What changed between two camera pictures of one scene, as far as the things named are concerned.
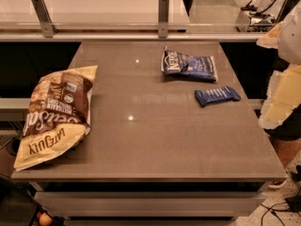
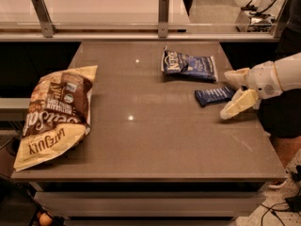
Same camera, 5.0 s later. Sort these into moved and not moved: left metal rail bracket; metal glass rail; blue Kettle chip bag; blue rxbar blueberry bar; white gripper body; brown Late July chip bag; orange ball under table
Moved: white gripper body
Not moved: left metal rail bracket; orange ball under table; brown Late July chip bag; metal glass rail; blue Kettle chip bag; blue rxbar blueberry bar
